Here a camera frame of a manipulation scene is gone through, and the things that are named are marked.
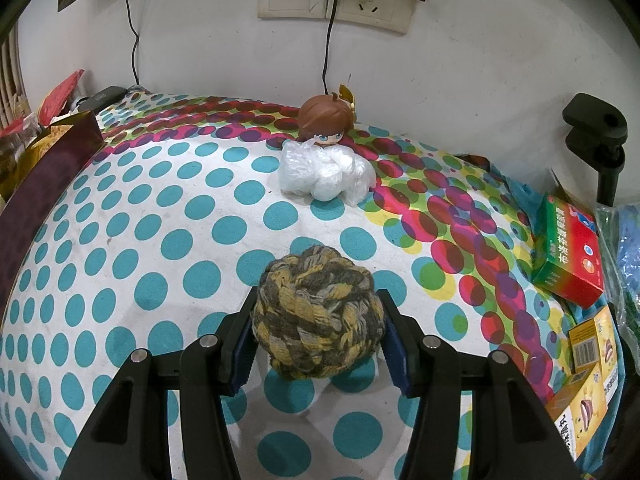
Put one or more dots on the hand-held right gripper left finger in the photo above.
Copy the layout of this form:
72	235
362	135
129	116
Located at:
245	355

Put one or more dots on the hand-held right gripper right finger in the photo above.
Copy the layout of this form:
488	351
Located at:
397	360

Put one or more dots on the dark purple storage box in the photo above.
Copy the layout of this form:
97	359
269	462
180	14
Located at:
50	170

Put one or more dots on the polka dot blanket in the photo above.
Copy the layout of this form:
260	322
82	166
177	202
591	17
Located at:
165	210

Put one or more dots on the small yellow carton box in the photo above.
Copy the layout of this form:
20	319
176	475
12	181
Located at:
590	340

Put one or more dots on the large yellow carton box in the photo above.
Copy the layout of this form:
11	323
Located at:
585	410

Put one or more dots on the crumpled white plastic bag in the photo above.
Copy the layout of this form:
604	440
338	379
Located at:
325	175

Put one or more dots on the green red medicine box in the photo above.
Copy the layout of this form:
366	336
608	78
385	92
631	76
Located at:
565	255

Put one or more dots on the clear bag with blue items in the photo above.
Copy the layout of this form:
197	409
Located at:
627	260

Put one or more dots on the brown-haired doll figure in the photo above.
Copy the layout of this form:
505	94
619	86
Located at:
325	115

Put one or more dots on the flat black device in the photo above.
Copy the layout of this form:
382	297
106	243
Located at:
105	96

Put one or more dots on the red packet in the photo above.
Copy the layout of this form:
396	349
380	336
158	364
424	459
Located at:
17	127
60	95

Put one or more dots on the black clamp mount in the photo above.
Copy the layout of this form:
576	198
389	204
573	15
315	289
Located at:
595	120

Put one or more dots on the white double wall socket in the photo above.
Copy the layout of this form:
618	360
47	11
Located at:
372	10

